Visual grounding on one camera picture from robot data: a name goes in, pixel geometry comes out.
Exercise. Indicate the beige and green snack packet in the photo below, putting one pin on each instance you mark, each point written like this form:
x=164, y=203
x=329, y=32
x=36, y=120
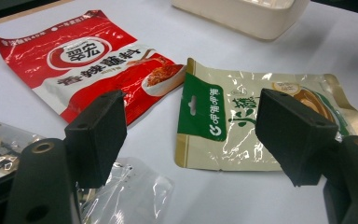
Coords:
x=205, y=137

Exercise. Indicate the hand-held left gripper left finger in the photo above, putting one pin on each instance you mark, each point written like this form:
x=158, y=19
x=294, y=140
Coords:
x=98, y=137

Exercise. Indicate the clear plastic bag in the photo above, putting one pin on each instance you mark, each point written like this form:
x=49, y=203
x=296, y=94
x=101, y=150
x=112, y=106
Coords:
x=136, y=193

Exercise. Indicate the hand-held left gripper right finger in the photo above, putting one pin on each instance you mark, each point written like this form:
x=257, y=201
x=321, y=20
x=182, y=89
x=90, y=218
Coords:
x=295, y=137

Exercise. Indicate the cream plastic box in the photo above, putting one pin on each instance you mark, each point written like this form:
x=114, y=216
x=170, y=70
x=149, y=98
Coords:
x=248, y=15

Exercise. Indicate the red snack packet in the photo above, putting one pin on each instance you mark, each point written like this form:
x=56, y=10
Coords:
x=84, y=62

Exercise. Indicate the silver foil packet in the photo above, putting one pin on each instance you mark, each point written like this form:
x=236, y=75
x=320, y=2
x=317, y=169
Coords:
x=3, y=146

